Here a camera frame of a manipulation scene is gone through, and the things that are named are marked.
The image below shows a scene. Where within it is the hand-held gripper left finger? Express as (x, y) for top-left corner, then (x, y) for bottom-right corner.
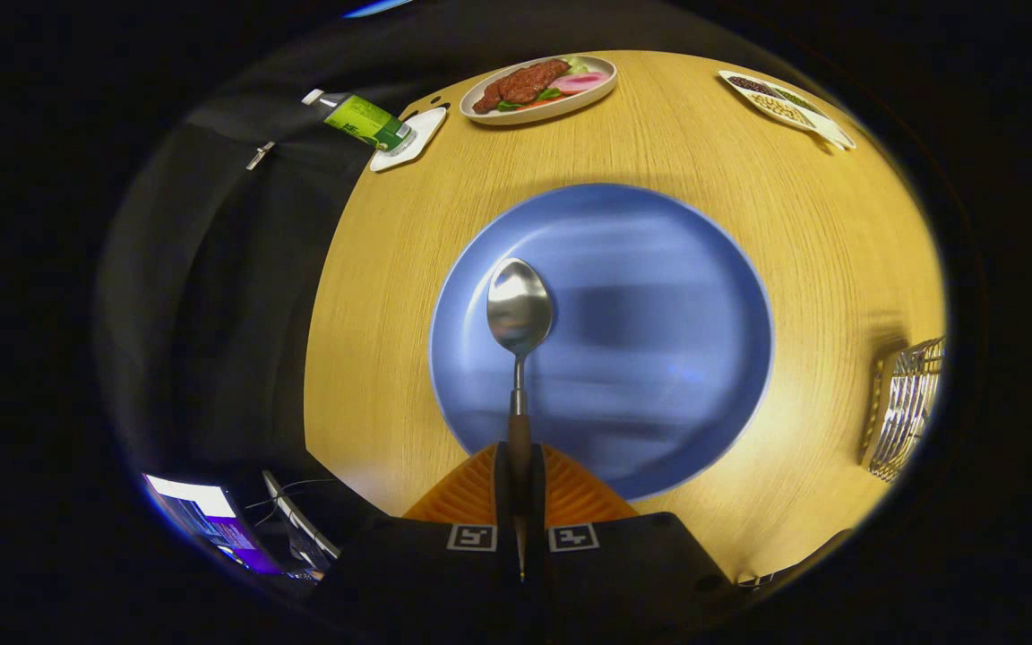
(314, 442), (521, 628)

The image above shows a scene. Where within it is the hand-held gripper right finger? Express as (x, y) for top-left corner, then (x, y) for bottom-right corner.
(525, 442), (745, 628)

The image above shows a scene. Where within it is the spoon with wooden handle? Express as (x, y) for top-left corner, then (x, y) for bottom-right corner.
(486, 257), (555, 583)

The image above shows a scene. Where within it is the blue round plate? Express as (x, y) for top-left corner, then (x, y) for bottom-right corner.
(429, 183), (775, 503)

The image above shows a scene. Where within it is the lit computer monitor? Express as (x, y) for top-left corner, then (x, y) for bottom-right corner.
(142, 473), (286, 576)

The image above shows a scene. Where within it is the white square coaster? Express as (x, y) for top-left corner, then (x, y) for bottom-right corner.
(369, 107), (448, 173)

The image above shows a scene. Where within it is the perforated metal basket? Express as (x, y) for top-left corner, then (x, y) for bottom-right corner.
(858, 336), (947, 485)

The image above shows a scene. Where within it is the green label water bottle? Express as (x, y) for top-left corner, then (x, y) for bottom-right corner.
(302, 88), (417, 153)

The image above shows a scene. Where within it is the plate of meat and vegetables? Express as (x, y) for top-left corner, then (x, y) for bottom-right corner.
(459, 54), (619, 126)

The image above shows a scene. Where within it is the white divided dish of beans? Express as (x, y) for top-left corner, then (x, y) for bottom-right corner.
(718, 70), (857, 151)

